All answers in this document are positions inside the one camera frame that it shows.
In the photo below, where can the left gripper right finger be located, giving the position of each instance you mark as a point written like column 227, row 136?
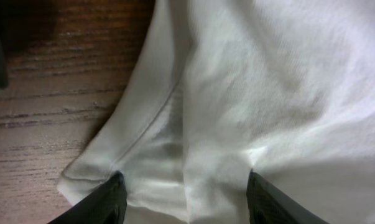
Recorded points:
column 269, row 205

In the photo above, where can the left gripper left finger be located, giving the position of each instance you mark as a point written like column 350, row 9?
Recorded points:
column 105, row 205

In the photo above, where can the white t-shirt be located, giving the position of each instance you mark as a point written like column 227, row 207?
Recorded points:
column 284, row 88

